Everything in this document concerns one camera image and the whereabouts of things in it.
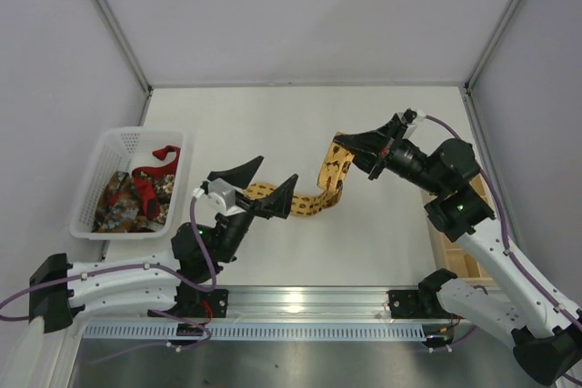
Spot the camouflage pattern tie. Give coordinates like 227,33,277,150
92,172,166,234

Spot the white plastic basket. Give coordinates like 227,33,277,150
69,126,186,240

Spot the yellow beetle print tie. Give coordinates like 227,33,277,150
245,131,356,219

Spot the wooden compartment box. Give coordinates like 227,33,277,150
422,173,497,288

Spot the aluminium mounting rail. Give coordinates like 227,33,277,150
213,285,456,319

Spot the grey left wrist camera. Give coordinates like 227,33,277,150
192,178,245,216

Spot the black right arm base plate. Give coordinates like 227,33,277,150
387,288,438,319

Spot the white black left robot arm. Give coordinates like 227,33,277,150
27,156,298,333

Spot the white slotted cable duct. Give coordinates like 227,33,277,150
83,321,426,343

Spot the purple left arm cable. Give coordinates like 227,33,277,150
0,196,219,364

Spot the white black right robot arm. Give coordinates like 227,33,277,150
334,110,581,386

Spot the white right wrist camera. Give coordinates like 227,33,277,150
396,108,426,139

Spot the red tie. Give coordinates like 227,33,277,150
131,145,181,224

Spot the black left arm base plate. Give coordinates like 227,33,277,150
171,285,229,319

